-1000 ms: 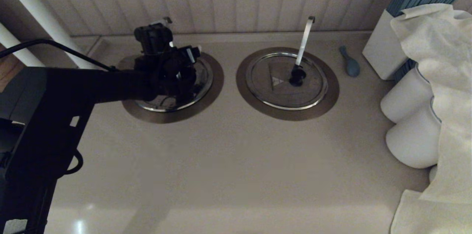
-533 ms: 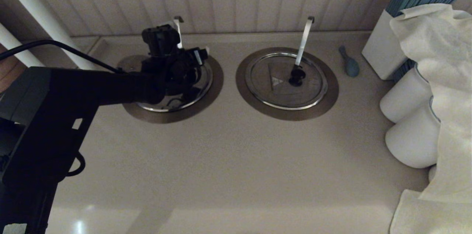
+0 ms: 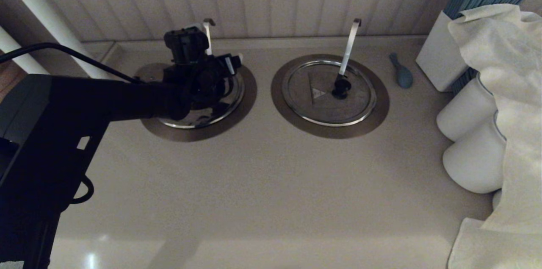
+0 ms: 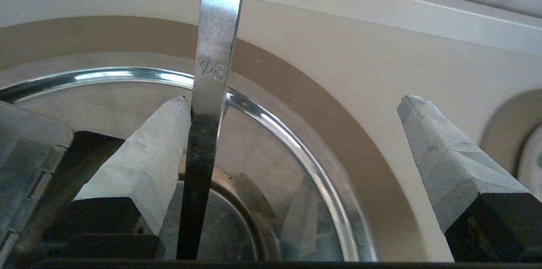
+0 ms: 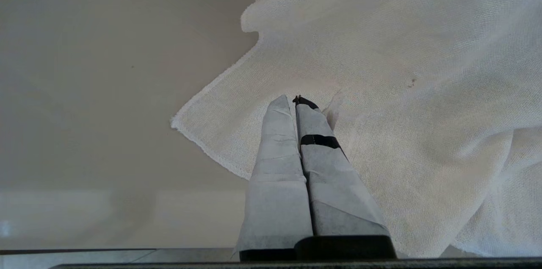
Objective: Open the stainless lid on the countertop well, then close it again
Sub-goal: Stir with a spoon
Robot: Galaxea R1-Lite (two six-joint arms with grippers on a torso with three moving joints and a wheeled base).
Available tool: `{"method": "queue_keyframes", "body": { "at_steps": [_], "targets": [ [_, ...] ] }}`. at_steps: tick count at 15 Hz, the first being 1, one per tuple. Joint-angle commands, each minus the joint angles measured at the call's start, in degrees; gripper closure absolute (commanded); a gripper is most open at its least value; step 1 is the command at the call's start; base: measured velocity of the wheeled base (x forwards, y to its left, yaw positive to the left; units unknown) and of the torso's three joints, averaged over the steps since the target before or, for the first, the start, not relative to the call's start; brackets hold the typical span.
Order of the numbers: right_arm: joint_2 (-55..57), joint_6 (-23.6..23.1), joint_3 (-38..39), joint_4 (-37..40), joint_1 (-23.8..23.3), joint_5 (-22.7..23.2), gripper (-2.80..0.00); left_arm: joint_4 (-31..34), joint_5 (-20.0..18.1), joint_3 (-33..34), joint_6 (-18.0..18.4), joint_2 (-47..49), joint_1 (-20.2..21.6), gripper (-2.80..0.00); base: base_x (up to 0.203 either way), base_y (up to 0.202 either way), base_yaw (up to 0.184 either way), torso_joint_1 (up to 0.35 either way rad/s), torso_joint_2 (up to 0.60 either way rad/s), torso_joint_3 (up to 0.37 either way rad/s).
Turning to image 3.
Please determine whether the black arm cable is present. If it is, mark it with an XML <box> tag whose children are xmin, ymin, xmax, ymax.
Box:
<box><xmin>0</xmin><ymin>43</ymin><xmax>142</xmax><ymax>84</ymax></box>

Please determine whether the white round pole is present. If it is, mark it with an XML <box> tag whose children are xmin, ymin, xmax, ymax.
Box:
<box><xmin>0</xmin><ymin>27</ymin><xmax>49</xmax><ymax>75</ymax></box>
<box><xmin>0</xmin><ymin>0</ymin><xmax>115</xmax><ymax>80</ymax></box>

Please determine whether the small blue spoon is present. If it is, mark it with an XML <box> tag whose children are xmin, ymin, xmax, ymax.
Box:
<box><xmin>389</xmin><ymin>52</ymin><xmax>413</xmax><ymax>89</ymax></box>

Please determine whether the hinged steel lid black knob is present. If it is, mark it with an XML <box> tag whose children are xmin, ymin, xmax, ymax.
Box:
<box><xmin>135</xmin><ymin>62</ymin><xmax>246</xmax><ymax>130</ymax></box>
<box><xmin>282</xmin><ymin>60</ymin><xmax>377</xmax><ymax>128</ymax></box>

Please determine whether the white box holder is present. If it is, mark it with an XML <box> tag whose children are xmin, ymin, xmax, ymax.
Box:
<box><xmin>415</xmin><ymin>11</ymin><xmax>480</xmax><ymax>94</ymax></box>

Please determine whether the white cylindrical container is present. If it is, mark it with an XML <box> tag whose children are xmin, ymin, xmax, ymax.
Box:
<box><xmin>442</xmin><ymin>112</ymin><xmax>507</xmax><ymax>194</ymax></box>
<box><xmin>436</xmin><ymin>75</ymin><xmax>498</xmax><ymax>142</ymax></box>

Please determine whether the brown wooden board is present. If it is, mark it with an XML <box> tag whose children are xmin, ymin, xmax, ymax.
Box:
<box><xmin>0</xmin><ymin>62</ymin><xmax>27</xmax><ymax>103</ymax></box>

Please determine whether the white woven cloth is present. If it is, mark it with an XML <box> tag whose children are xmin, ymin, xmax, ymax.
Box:
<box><xmin>447</xmin><ymin>4</ymin><xmax>542</xmax><ymax>269</ymax></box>

